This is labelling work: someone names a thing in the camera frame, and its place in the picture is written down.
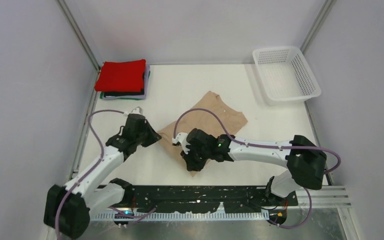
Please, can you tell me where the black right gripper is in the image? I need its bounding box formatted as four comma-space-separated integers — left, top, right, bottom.
181, 142, 211, 171

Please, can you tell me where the red folded t shirt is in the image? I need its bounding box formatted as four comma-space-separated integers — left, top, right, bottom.
94, 59, 146, 93

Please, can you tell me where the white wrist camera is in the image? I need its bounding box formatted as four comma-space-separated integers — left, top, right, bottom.
123, 106, 143, 116
172, 132, 190, 155

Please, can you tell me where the white slotted cable duct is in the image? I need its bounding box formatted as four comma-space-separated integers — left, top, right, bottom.
91, 209, 269, 222

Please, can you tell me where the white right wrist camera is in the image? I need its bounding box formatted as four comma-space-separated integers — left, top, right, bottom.
172, 132, 190, 155

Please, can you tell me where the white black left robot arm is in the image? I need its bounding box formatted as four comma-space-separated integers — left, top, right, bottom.
43, 110, 162, 240

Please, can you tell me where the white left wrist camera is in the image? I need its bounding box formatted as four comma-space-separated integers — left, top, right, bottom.
123, 106, 143, 116

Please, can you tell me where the white plastic laundry basket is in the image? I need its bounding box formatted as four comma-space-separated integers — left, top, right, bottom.
252, 46, 322, 106

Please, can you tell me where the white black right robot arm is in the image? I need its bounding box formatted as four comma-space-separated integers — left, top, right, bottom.
172, 128, 327, 205

